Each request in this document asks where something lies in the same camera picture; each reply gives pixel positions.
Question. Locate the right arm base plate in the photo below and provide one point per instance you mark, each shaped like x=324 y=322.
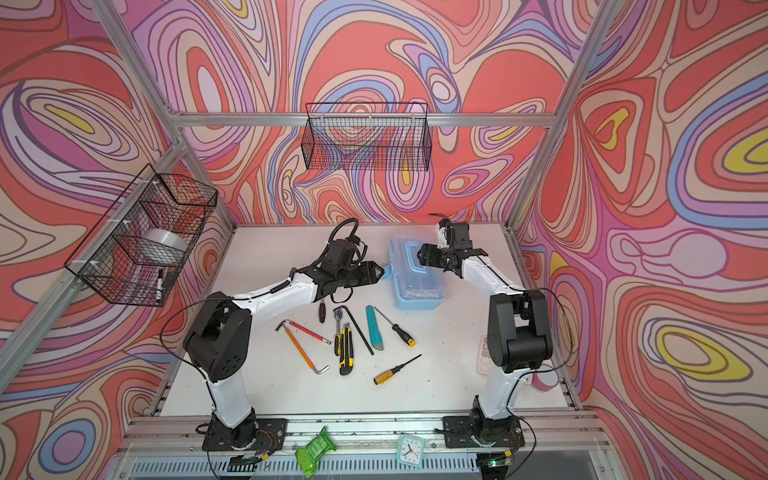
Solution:
x=478 y=432

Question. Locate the light blue plastic tool box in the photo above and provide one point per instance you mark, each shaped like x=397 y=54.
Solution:
x=414 y=287

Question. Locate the large yellow black utility knife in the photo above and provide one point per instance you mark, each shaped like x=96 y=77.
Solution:
x=346 y=355

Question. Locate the ratchet wrench dark handle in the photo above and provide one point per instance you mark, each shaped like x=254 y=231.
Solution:
x=322 y=311

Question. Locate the screwdriver black orange handle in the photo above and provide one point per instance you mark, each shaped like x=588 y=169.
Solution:
x=402 y=334

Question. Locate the black hex key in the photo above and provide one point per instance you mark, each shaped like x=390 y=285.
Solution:
x=342 y=312

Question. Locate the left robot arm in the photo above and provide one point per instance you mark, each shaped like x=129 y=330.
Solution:
x=218 y=340

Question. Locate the black wire basket left wall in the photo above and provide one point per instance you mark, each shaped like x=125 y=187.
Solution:
x=122 y=268

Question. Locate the grey tape roll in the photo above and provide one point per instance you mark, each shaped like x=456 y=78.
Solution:
x=166 y=238

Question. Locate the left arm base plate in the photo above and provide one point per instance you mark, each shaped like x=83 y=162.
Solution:
x=265 y=435

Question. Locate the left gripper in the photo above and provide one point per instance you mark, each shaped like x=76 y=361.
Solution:
x=369 y=272

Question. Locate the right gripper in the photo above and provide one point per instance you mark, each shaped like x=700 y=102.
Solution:
x=428 y=253

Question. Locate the pink calculator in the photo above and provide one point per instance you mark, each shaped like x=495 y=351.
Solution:
x=484 y=363

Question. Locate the black wire basket wall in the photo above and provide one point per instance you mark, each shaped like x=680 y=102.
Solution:
x=122 y=268
x=367 y=136

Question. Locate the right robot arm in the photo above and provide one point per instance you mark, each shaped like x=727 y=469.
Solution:
x=518 y=336

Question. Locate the black wire basket back wall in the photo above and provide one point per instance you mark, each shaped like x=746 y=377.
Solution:
x=367 y=136

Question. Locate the small teal alarm clock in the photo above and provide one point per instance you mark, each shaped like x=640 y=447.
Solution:
x=410 y=451

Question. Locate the red hex key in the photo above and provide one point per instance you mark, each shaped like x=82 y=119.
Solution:
x=307 y=331

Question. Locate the orange hex key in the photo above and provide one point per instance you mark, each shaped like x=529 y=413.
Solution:
x=318 y=371

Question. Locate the teal utility knife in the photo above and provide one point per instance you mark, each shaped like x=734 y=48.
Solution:
x=376 y=340

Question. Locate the small yellow handle screwdriver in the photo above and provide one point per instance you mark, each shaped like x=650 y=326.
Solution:
x=388 y=374

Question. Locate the pink tape roll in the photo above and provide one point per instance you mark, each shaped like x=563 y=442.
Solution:
x=544 y=379

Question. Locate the black marker in basket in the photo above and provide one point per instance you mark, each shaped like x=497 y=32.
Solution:
x=159 y=291

